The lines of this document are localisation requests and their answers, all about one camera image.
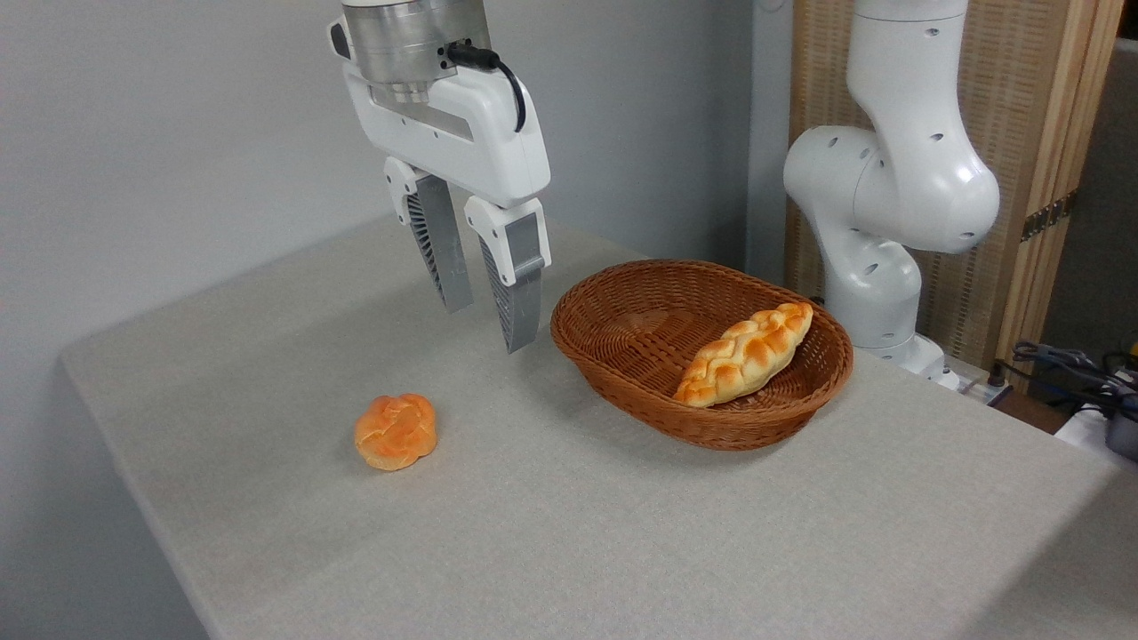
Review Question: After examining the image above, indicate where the long braided bread loaf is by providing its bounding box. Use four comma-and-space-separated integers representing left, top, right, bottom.
673, 302, 814, 409

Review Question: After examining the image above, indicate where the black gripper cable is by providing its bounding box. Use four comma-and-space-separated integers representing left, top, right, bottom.
447, 42, 527, 134

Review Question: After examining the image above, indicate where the wooden folding screen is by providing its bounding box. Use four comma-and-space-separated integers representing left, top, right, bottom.
787, 0, 1126, 374

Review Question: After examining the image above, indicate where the round orange bread roll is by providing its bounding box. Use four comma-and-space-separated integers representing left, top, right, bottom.
354, 394, 438, 471

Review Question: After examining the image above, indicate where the dark grey partition panel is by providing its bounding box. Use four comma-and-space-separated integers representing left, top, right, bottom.
1040, 40, 1138, 356

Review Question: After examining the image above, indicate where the grey tablecloth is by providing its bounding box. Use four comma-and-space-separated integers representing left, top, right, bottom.
60, 213, 1138, 640

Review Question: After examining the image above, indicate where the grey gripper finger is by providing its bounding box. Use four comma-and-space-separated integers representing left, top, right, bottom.
384, 157, 475, 314
464, 196, 552, 355

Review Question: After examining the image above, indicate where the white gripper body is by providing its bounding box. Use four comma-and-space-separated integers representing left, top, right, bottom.
329, 18, 552, 210

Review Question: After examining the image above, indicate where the dark cable bundle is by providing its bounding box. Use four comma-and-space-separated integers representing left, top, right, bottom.
1009, 340, 1138, 419

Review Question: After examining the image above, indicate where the metal screen hinge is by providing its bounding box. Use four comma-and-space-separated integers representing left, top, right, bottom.
1021, 191, 1078, 243

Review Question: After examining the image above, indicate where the brown wicker basket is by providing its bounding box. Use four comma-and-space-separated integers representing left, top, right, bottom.
550, 260, 854, 452

